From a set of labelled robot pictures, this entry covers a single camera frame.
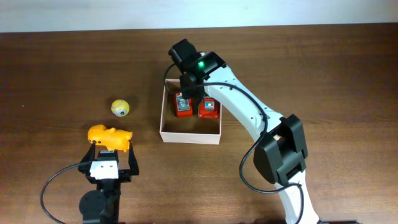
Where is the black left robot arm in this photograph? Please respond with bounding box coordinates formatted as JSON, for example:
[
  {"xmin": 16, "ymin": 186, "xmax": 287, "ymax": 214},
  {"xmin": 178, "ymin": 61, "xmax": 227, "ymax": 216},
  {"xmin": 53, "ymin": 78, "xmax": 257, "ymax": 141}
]
[{"xmin": 78, "ymin": 140, "xmax": 139, "ymax": 224}]

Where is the orange plastic toy animal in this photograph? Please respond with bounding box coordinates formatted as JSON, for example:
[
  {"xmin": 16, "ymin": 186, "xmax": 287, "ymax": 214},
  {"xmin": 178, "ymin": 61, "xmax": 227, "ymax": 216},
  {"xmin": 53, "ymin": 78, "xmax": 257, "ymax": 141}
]
[{"xmin": 88, "ymin": 124, "xmax": 132, "ymax": 152}]

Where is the yellow grey toy ball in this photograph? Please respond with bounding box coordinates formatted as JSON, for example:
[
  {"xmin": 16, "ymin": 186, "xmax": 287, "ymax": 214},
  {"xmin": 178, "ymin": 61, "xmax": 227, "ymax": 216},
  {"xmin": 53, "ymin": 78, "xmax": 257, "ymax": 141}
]
[{"xmin": 111, "ymin": 100, "xmax": 130, "ymax": 117}]

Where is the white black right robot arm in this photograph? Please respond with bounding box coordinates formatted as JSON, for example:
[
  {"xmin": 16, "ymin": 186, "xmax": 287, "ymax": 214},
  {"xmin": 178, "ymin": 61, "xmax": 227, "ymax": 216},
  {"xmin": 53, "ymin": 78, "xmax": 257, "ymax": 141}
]
[{"xmin": 169, "ymin": 50, "xmax": 321, "ymax": 223}]

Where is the small red toy truck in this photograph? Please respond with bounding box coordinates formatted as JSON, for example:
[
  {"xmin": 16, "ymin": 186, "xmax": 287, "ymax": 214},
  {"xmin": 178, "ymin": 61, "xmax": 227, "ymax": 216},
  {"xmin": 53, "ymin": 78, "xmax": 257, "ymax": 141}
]
[{"xmin": 174, "ymin": 92, "xmax": 193, "ymax": 118}]

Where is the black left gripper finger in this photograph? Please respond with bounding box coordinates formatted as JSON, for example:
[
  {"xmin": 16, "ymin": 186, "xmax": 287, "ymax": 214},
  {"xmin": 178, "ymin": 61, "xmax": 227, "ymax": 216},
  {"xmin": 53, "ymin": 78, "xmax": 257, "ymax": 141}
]
[
  {"xmin": 128, "ymin": 141, "xmax": 139, "ymax": 170},
  {"xmin": 80, "ymin": 140, "xmax": 96, "ymax": 163}
]

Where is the pink open cardboard box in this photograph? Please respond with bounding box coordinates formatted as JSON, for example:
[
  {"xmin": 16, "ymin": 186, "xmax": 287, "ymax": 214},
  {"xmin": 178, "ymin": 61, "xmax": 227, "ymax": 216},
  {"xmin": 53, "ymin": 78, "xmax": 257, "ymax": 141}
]
[{"xmin": 159, "ymin": 88, "xmax": 222, "ymax": 145}]

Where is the red toy car grey top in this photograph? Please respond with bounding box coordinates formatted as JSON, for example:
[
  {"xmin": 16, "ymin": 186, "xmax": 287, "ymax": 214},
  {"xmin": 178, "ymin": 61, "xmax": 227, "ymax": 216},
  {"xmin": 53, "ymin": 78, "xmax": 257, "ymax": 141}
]
[{"xmin": 198, "ymin": 96, "xmax": 220, "ymax": 119}]

